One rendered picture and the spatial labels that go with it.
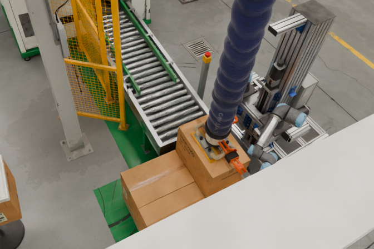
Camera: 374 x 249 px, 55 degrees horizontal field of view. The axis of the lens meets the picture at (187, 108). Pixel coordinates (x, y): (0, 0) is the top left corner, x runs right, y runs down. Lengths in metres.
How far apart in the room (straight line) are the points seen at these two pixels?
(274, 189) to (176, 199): 3.05
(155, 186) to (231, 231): 3.12
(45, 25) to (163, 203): 1.80
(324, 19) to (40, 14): 2.12
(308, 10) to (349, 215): 2.71
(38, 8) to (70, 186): 2.01
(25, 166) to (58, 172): 0.36
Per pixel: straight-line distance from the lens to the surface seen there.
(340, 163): 0.43
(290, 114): 2.84
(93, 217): 3.96
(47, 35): 3.09
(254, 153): 2.76
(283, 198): 0.38
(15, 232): 4.04
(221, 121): 2.86
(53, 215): 4.05
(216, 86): 2.62
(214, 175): 3.11
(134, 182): 3.48
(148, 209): 3.36
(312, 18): 2.98
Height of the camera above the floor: 3.64
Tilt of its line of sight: 51 degrees down
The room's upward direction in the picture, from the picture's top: 9 degrees clockwise
